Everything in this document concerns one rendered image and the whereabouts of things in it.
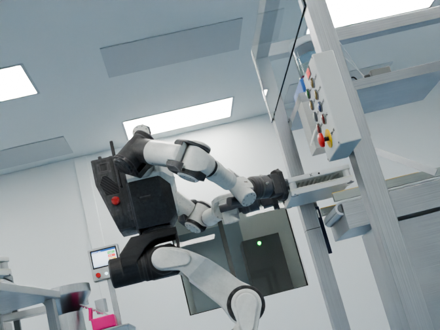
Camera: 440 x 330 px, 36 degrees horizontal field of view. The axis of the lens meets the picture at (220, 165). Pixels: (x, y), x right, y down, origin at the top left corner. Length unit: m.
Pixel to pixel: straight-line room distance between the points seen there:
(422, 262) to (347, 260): 5.08
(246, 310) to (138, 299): 5.04
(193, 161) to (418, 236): 0.92
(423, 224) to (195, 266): 0.87
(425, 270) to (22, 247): 5.75
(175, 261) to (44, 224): 5.31
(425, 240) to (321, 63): 1.04
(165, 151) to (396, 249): 0.87
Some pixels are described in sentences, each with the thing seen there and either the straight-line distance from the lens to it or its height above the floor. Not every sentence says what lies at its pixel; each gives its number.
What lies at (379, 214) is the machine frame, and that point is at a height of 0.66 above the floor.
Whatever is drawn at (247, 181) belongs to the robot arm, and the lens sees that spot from 2.48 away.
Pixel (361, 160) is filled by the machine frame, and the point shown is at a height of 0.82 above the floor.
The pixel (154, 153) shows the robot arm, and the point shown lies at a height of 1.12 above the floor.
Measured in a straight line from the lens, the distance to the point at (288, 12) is 2.24.
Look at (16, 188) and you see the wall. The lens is 7.94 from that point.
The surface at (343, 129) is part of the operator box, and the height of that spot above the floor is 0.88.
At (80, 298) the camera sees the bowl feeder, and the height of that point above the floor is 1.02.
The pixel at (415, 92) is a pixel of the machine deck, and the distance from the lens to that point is 3.00.
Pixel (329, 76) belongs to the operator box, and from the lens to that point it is 1.83.
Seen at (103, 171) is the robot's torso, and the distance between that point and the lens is 2.61.
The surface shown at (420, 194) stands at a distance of 2.64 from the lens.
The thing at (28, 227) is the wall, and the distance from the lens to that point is 7.81.
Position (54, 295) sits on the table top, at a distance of 3.21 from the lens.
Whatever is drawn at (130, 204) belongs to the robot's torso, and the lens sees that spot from 2.55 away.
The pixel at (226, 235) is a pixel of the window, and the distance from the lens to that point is 7.67.
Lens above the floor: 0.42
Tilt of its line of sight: 15 degrees up
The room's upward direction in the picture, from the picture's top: 15 degrees counter-clockwise
